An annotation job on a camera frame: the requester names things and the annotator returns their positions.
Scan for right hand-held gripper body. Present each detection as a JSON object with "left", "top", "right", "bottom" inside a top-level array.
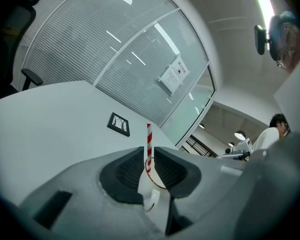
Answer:
[{"left": 237, "top": 56, "right": 300, "bottom": 238}]

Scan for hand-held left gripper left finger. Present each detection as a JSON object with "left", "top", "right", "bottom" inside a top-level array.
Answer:
[{"left": 19, "top": 146, "right": 166, "bottom": 240}]

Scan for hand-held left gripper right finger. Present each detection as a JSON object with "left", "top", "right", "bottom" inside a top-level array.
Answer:
[{"left": 153, "top": 146, "right": 251, "bottom": 239}]

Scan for red white striped straw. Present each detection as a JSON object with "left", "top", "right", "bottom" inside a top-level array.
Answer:
[{"left": 144, "top": 122, "right": 154, "bottom": 176}]

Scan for grey white device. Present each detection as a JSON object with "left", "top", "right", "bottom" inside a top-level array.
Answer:
[{"left": 224, "top": 137, "right": 254, "bottom": 161}]

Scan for black metal railing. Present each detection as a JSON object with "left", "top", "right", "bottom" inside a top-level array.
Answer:
[{"left": 182, "top": 134, "right": 219, "bottom": 158}]

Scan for person's eyeglasses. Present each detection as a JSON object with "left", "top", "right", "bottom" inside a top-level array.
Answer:
[{"left": 275, "top": 24, "right": 295, "bottom": 69}]

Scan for white paper notice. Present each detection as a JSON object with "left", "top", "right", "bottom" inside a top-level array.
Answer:
[
  {"left": 157, "top": 66, "right": 185, "bottom": 97},
  {"left": 169, "top": 54, "right": 191, "bottom": 78}
]

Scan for person's face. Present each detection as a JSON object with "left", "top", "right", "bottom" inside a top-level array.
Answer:
[{"left": 277, "top": 21, "right": 300, "bottom": 71}]

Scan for black mesh office chair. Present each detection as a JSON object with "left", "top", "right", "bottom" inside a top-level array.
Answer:
[{"left": 0, "top": 0, "right": 45, "bottom": 98}]

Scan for ceiling light strip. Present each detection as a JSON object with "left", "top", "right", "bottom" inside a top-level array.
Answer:
[{"left": 249, "top": 0, "right": 276, "bottom": 30}]

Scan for black picture frame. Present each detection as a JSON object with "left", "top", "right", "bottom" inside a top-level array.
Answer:
[{"left": 106, "top": 111, "right": 131, "bottom": 138}]

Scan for black head camera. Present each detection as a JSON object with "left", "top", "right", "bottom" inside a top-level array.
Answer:
[{"left": 253, "top": 24, "right": 269, "bottom": 56}]

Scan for blue head mount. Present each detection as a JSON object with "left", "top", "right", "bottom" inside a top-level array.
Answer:
[{"left": 267, "top": 9, "right": 299, "bottom": 61}]

